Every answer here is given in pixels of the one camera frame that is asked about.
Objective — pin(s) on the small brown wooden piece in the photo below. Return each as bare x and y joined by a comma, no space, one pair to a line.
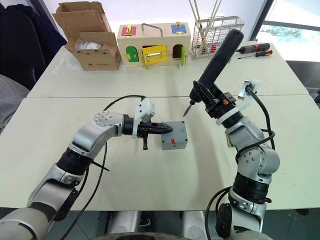
228,142

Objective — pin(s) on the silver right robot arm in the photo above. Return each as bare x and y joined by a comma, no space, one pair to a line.
246,136

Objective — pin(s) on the grey cloth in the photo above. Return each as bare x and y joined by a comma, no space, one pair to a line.
10,100

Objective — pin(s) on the open cardboard box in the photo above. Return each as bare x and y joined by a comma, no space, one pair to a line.
100,58

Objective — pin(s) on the black zip tie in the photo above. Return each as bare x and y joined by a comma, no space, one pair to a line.
100,166

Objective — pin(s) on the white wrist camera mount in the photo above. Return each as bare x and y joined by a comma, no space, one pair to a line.
145,108
236,111

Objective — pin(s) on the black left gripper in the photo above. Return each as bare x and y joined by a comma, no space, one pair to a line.
143,128

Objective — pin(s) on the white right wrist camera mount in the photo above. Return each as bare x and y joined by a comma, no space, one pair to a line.
236,111

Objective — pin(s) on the orange black screwdriver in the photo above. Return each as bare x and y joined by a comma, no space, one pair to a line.
262,53

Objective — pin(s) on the black red screwdriver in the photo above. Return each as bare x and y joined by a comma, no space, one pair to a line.
255,47

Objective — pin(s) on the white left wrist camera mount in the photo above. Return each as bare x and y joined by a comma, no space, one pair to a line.
145,108

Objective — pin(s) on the dark chair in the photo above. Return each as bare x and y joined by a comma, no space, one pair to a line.
22,45

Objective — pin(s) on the black electric screwdriver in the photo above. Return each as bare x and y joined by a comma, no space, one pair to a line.
225,50

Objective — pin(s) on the grey metal box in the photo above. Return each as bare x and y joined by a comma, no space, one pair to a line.
177,135

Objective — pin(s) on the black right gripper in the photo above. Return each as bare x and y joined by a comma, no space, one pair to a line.
221,106

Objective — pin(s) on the wooden lock box toy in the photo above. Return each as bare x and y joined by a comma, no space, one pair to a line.
152,35

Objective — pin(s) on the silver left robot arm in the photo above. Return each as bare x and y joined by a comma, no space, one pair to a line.
87,137

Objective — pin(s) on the thin pale stick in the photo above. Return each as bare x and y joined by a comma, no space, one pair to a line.
215,10
195,12

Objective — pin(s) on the white plastic bag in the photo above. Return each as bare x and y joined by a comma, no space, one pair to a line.
87,45

